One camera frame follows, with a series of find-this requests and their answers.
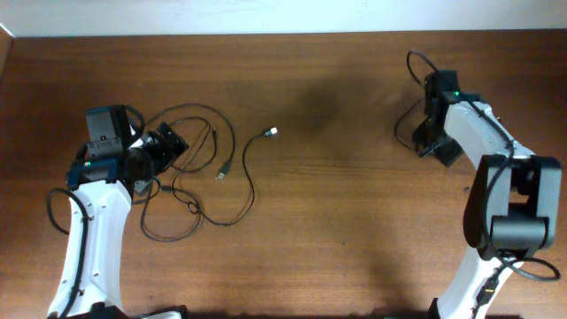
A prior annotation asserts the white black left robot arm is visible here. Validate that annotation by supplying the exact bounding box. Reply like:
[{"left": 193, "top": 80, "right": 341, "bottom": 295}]
[{"left": 46, "top": 105, "right": 188, "bottom": 318}]

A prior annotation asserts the black cable with knot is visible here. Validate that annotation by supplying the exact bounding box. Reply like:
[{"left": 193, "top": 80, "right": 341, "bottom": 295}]
[{"left": 159, "top": 116, "right": 279, "bottom": 228}]

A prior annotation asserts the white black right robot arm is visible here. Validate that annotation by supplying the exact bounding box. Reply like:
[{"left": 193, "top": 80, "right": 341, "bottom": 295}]
[{"left": 412, "top": 70, "right": 562, "bottom": 318}]

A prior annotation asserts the black USB cable thick plug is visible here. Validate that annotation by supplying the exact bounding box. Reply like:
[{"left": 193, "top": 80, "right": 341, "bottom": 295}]
[{"left": 135, "top": 103, "right": 237, "bottom": 243}]

